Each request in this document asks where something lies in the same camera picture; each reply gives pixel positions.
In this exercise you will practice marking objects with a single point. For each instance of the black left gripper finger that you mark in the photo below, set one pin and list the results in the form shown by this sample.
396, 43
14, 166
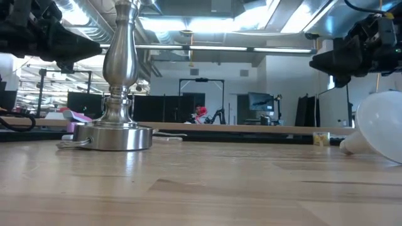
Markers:
69, 48
66, 66

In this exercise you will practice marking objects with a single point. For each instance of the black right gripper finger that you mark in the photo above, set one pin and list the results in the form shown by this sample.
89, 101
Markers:
347, 45
342, 67

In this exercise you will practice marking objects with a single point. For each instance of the white flood lightbulb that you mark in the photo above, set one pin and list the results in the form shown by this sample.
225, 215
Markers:
380, 125

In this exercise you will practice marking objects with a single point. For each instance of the black background robot arm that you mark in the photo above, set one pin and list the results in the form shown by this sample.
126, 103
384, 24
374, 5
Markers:
220, 114

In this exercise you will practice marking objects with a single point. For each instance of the white board panel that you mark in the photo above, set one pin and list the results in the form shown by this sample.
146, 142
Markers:
333, 110

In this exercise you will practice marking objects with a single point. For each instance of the pink white stapler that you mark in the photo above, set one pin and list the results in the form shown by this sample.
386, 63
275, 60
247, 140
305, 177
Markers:
75, 116

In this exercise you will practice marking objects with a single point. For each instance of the black folded panels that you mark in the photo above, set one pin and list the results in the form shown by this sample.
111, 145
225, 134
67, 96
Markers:
304, 110

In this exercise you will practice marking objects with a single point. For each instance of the small yellow clear container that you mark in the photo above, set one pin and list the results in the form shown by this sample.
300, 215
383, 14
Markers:
321, 138

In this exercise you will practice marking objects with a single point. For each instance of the black computer monitor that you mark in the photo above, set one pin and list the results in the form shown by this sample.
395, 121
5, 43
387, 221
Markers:
260, 102

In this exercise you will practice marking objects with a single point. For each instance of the light wood desk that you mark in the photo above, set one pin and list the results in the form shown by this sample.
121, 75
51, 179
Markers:
235, 128

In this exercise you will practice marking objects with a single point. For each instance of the overhead light bar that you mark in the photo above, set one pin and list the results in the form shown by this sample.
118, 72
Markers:
220, 48

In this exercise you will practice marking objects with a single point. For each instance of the black gantry frame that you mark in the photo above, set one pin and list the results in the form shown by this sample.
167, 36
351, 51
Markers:
201, 79
41, 94

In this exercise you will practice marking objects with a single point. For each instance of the black partition wall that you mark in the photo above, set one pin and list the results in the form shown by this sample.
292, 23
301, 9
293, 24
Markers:
163, 108

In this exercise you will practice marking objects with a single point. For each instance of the black aluminium table frame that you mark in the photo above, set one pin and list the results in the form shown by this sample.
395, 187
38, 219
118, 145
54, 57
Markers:
238, 138

